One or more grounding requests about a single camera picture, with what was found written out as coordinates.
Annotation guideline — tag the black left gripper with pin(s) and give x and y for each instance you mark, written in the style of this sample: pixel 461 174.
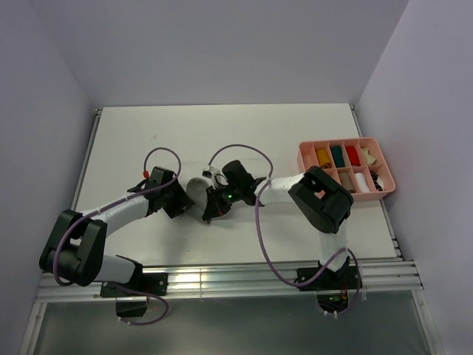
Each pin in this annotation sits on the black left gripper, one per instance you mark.
pixel 182 200

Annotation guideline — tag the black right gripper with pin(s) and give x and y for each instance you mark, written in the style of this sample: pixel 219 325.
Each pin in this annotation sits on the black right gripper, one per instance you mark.
pixel 215 207

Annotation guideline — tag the grey striped sock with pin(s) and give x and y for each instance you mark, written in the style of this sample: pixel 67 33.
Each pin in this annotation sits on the grey striped sock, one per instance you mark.
pixel 196 190

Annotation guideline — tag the mustard yellow striped sock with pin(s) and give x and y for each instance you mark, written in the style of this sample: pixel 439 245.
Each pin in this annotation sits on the mustard yellow striped sock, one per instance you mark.
pixel 323 158

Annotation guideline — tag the dark green reindeer sock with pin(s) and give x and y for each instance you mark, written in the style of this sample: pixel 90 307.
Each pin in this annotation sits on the dark green reindeer sock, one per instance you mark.
pixel 337 156

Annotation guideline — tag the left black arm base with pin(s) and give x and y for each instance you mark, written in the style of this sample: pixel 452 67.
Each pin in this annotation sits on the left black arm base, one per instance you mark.
pixel 146 285

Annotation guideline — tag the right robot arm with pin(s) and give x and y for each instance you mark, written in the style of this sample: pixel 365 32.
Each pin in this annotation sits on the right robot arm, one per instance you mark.
pixel 324 202

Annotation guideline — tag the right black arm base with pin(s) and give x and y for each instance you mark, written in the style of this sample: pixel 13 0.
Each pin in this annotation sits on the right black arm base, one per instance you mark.
pixel 336 291

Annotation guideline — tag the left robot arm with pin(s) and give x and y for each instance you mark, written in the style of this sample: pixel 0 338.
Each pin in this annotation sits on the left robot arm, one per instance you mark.
pixel 75 250

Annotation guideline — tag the brown rolled sock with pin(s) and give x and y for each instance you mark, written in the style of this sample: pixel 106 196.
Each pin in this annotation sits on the brown rolled sock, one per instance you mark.
pixel 346 182

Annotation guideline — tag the red rolled sock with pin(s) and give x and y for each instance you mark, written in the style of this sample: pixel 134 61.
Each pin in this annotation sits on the red rolled sock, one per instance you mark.
pixel 353 156

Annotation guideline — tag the pink divided organizer tray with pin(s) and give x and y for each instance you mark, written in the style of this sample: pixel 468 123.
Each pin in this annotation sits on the pink divided organizer tray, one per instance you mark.
pixel 307 158

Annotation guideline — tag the white rolled sock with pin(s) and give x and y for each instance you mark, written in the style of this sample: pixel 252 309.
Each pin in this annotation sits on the white rolled sock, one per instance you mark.
pixel 362 182

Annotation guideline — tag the beige rolled sock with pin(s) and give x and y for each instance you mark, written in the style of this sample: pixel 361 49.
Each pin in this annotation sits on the beige rolled sock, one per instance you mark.
pixel 370 159

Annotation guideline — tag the black white striped sock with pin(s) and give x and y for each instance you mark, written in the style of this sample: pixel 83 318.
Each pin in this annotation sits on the black white striped sock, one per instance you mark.
pixel 378 182

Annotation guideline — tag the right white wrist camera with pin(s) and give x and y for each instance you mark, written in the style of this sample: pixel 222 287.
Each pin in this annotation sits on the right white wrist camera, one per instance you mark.
pixel 210 173

